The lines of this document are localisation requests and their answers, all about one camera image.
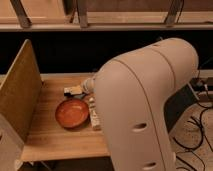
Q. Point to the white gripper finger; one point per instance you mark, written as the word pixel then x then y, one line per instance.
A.
pixel 74 90

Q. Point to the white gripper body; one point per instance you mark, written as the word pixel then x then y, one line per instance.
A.
pixel 88 85

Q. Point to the white plastic bottle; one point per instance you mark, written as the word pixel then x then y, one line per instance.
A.
pixel 95 122

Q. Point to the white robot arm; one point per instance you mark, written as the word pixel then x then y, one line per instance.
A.
pixel 130 92

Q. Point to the black and white sponge block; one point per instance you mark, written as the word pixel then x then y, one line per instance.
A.
pixel 79 96

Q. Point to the orange round plate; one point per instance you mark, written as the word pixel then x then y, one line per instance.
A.
pixel 71 113

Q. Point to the left wooden divider panel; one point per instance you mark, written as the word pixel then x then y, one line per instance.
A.
pixel 20 90

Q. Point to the wooden shelf rail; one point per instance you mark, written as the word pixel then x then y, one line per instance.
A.
pixel 105 15

